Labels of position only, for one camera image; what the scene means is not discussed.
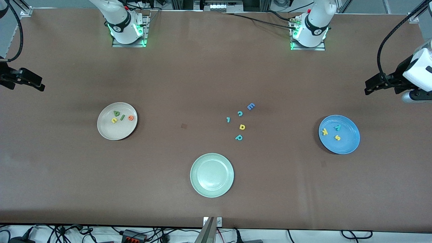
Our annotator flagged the black tangled floor cable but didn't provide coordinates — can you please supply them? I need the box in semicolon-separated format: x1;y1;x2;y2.
32;224;93;237

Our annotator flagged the grey metal camera pole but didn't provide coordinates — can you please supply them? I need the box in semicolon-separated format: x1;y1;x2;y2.
194;217;216;243

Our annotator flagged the beige brown round plate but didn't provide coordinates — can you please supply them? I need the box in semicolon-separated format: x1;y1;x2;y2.
97;102;138;141

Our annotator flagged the black looped floor cable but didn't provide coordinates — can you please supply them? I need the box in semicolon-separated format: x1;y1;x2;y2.
340;230;374;240

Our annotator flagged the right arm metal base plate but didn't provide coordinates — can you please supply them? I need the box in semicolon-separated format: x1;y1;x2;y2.
112;13;150;48

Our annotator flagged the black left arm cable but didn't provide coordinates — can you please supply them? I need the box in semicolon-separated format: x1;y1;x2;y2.
376;0;431;85

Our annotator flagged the long black table cable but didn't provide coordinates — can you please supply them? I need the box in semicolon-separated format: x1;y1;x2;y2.
233;13;297;30

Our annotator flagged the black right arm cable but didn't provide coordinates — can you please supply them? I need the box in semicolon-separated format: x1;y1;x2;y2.
0;0;24;63

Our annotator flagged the black cable by base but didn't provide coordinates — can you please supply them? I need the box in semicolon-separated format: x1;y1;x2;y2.
130;2;162;12

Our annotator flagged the blue round plate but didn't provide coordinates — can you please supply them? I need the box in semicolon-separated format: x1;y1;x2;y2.
319;115;360;155

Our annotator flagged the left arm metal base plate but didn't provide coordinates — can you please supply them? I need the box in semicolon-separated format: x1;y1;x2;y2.
290;20;326;51

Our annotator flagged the black red power strip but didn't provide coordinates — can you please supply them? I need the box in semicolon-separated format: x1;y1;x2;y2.
122;229;147;243

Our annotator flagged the grey terminal block device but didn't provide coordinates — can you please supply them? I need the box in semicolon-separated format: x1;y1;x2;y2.
202;0;244;13

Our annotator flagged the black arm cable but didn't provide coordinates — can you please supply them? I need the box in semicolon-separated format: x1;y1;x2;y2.
376;0;431;85
0;0;24;63

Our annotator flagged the pale green round plate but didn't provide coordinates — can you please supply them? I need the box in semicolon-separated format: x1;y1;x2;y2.
190;153;235;198

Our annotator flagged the short black table cable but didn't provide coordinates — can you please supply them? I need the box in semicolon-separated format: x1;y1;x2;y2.
265;10;296;22

